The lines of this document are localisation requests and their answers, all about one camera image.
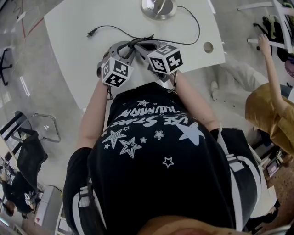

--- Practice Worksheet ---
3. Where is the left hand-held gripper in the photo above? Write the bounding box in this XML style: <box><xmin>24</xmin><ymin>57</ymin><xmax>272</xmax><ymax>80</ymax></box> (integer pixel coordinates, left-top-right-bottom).
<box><xmin>96</xmin><ymin>40</ymin><xmax>137</xmax><ymax>89</ymax></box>

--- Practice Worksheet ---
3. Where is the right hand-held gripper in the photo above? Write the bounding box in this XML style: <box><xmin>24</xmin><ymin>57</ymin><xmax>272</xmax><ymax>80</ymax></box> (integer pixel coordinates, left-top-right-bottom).
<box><xmin>134</xmin><ymin>39</ymin><xmax>184</xmax><ymax>83</ymax></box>

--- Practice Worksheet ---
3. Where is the black light cable with switch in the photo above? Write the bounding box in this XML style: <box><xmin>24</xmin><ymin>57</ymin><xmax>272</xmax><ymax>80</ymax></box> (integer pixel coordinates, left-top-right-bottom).
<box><xmin>86</xmin><ymin>5</ymin><xmax>201</xmax><ymax>50</ymax></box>

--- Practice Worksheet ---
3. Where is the silver light lamp base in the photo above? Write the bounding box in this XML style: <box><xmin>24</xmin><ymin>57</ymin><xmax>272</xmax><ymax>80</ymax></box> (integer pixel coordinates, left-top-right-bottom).
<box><xmin>141</xmin><ymin>0</ymin><xmax>178</xmax><ymax>20</ymax></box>

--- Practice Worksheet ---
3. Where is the person's left forearm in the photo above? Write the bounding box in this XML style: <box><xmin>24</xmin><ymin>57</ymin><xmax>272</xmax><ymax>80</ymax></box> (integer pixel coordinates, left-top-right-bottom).
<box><xmin>76</xmin><ymin>75</ymin><xmax>116</xmax><ymax>152</ymax></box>

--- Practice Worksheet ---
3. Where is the person's right forearm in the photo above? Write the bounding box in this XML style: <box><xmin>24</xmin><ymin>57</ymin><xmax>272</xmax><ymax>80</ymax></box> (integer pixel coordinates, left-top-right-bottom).
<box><xmin>176</xmin><ymin>72</ymin><xmax>219</xmax><ymax>133</ymax></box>

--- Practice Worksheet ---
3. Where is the black office chair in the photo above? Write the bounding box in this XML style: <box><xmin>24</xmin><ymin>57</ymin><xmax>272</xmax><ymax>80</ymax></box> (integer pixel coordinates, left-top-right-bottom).
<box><xmin>0</xmin><ymin>46</ymin><xmax>14</xmax><ymax>87</ymax></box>

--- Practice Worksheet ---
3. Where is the person's black star-print shirt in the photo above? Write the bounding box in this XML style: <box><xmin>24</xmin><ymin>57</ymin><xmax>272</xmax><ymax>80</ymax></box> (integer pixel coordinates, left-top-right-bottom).
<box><xmin>62</xmin><ymin>81</ymin><xmax>262</xmax><ymax>235</ymax></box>

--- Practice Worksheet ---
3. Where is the black mesh chrome chair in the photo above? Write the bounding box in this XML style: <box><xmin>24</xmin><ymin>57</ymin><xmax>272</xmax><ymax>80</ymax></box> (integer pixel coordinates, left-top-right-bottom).
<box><xmin>0</xmin><ymin>111</ymin><xmax>62</xmax><ymax>185</ymax></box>

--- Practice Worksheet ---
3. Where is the purple bag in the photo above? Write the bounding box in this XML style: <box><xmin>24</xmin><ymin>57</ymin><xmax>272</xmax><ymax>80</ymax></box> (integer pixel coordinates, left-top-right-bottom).
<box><xmin>284</xmin><ymin>57</ymin><xmax>294</xmax><ymax>77</ymax></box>

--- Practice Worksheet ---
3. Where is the white cabinet box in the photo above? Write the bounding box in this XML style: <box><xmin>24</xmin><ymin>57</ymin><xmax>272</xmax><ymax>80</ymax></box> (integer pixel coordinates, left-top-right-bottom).
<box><xmin>34</xmin><ymin>185</ymin><xmax>64</xmax><ymax>230</ymax></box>

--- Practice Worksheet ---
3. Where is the white perforated shelf rack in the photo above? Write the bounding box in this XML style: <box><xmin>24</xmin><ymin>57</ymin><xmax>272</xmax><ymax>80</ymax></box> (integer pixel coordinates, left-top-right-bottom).
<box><xmin>249</xmin><ymin>146</ymin><xmax>294</xmax><ymax>185</ymax></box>

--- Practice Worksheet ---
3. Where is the person's chin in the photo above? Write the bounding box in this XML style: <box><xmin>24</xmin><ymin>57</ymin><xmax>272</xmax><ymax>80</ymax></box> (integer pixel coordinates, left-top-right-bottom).
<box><xmin>137</xmin><ymin>215</ymin><xmax>294</xmax><ymax>235</ymax></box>

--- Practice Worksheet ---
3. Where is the red floor cable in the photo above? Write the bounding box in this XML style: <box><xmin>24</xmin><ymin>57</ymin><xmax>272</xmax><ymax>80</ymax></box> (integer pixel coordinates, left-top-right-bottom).
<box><xmin>21</xmin><ymin>0</ymin><xmax>45</xmax><ymax>40</ymax></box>

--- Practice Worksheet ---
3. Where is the white chair frame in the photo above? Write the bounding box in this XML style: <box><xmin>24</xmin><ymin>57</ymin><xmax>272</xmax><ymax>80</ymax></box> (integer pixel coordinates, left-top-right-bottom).
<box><xmin>236</xmin><ymin>0</ymin><xmax>294</xmax><ymax>54</ymax></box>

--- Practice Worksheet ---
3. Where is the grey harness strap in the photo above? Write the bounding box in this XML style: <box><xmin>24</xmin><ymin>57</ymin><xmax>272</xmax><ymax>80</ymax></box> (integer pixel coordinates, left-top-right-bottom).
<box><xmin>219</xmin><ymin>128</ymin><xmax>262</xmax><ymax>231</ymax></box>
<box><xmin>71</xmin><ymin>185</ymin><xmax>102</xmax><ymax>235</ymax></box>

